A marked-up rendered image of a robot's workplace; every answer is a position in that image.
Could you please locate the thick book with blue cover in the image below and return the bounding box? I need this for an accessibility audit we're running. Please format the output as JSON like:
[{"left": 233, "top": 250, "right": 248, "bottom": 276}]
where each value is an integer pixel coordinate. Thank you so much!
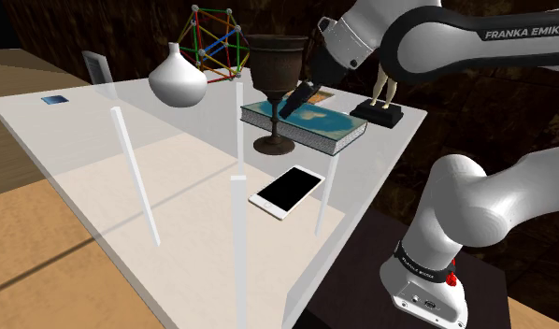
[{"left": 239, "top": 98, "right": 369, "bottom": 157}]

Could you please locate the dark brown goblet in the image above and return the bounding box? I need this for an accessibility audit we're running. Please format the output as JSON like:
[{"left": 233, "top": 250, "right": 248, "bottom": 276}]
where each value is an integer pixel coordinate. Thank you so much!
[{"left": 245, "top": 34, "right": 309, "bottom": 156}]

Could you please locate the pale figure on black base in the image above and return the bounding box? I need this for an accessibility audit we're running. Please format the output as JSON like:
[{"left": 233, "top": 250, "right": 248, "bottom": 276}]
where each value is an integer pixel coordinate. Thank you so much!
[{"left": 349, "top": 63, "right": 405, "bottom": 130}]

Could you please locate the white phone with black screen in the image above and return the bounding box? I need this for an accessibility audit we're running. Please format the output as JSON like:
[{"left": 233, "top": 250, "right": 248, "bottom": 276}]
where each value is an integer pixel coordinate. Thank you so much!
[{"left": 248, "top": 164, "right": 327, "bottom": 222}]

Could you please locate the colourful rod and ball polyhedron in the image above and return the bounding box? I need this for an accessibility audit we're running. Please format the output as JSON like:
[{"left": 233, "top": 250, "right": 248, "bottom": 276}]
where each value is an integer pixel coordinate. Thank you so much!
[{"left": 176, "top": 4, "right": 251, "bottom": 84}]

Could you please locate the white round vase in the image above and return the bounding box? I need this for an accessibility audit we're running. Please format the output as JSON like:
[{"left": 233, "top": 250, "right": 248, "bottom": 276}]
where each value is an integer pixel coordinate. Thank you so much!
[{"left": 148, "top": 42, "right": 208, "bottom": 109}]

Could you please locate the dark robot stand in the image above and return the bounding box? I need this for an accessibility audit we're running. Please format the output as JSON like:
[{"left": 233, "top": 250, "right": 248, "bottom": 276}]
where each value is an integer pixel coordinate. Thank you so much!
[{"left": 292, "top": 207, "right": 513, "bottom": 329}]

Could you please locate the glass table with white legs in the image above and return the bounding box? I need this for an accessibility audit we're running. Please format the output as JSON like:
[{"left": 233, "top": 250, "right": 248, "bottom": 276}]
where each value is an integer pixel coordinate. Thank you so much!
[{"left": 0, "top": 66, "right": 429, "bottom": 329}]

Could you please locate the small flat blue card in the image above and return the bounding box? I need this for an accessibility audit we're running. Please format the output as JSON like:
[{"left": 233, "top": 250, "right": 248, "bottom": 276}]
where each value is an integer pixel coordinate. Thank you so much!
[{"left": 40, "top": 93, "right": 70, "bottom": 107}]

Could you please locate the grey standing picture frame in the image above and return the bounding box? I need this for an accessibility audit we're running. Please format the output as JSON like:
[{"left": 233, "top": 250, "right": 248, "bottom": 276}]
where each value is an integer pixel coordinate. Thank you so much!
[{"left": 81, "top": 50, "right": 115, "bottom": 86}]

